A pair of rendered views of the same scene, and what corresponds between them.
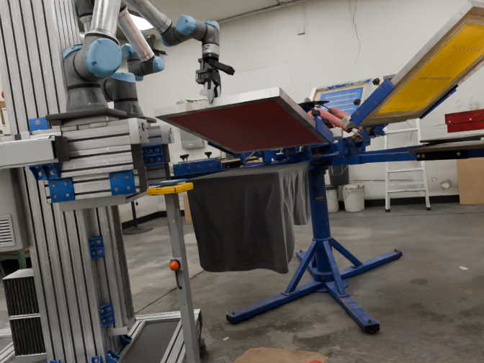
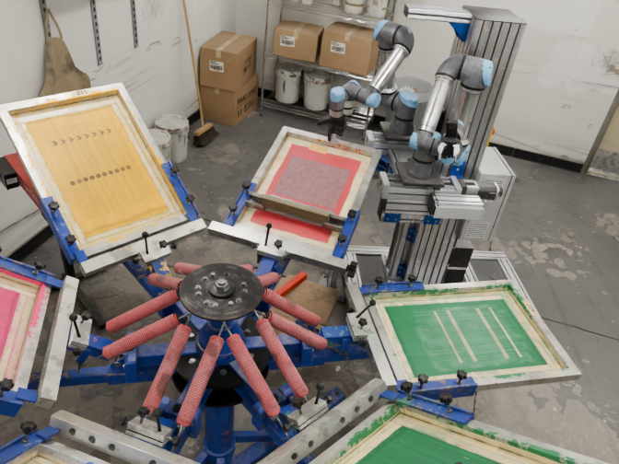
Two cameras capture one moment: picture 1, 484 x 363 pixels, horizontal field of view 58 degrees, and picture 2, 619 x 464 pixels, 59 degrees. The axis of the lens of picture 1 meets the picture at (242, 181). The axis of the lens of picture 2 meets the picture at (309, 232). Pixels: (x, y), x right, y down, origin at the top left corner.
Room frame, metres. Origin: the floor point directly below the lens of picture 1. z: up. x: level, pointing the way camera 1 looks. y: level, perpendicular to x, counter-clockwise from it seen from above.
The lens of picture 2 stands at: (4.55, -0.52, 2.67)
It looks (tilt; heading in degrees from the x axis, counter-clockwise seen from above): 36 degrees down; 169
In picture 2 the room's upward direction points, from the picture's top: 8 degrees clockwise
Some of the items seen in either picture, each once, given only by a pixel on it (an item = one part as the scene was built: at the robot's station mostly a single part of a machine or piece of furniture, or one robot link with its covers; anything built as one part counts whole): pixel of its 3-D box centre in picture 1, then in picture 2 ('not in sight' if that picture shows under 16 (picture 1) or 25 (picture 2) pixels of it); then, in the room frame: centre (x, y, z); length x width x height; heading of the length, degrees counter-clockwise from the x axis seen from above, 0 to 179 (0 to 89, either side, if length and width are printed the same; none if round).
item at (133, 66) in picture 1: (137, 70); (445, 149); (2.41, 0.49, 1.54); 0.11 x 0.08 x 0.11; 60
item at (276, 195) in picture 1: (235, 225); not in sight; (1.87, 0.05, 0.74); 0.45 x 0.03 x 0.43; 65
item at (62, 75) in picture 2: not in sight; (63, 87); (0.81, -1.61, 1.06); 0.53 x 0.07 x 1.05; 155
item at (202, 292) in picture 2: (317, 193); (219, 399); (3.09, -0.52, 0.67); 0.39 x 0.39 x 1.35
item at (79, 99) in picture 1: (86, 99); (402, 122); (1.64, 0.53, 1.31); 0.15 x 0.15 x 0.10
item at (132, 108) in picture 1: (127, 109); (421, 164); (2.14, 0.51, 1.31); 0.15 x 0.15 x 0.10
